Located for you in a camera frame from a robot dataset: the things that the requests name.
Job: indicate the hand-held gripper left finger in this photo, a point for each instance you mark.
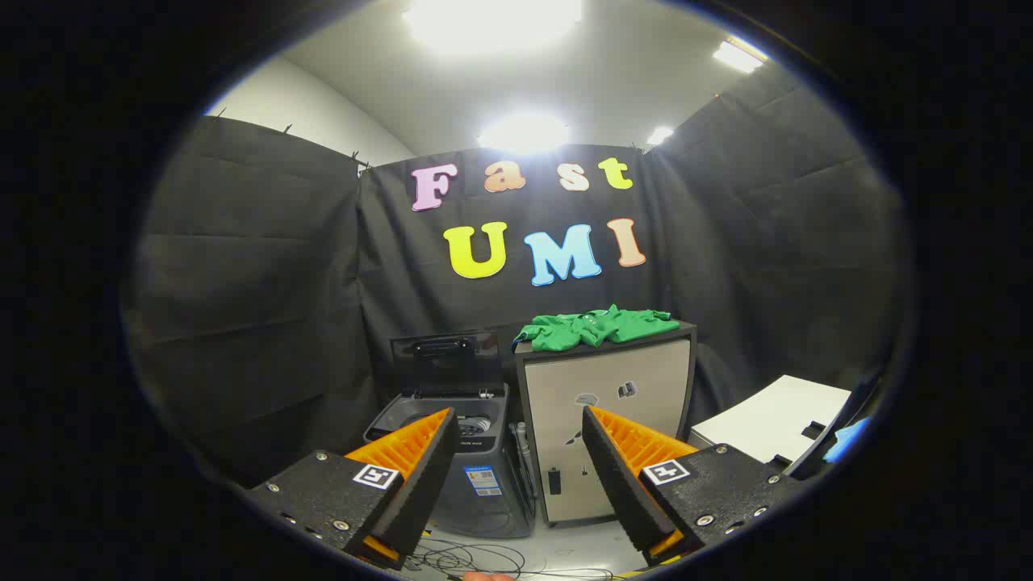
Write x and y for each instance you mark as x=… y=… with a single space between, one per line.
x=428 y=476

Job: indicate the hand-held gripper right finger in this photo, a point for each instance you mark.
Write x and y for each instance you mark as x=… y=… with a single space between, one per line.
x=617 y=476

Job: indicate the grey washing machine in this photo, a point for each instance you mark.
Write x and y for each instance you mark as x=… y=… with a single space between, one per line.
x=484 y=504

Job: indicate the green polo shirt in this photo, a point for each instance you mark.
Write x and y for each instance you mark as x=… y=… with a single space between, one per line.
x=597 y=329

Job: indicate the beige cabinet with dark top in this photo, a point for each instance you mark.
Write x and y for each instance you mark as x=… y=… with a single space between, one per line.
x=557 y=387

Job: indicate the white table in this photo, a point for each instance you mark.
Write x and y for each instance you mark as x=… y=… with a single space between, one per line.
x=767 y=420

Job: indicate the black backdrop cloth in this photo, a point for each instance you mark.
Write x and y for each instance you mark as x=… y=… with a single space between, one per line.
x=282 y=282

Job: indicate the ceiling light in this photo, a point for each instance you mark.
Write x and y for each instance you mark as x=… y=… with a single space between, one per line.
x=492 y=20
x=660 y=135
x=524 y=133
x=738 y=56

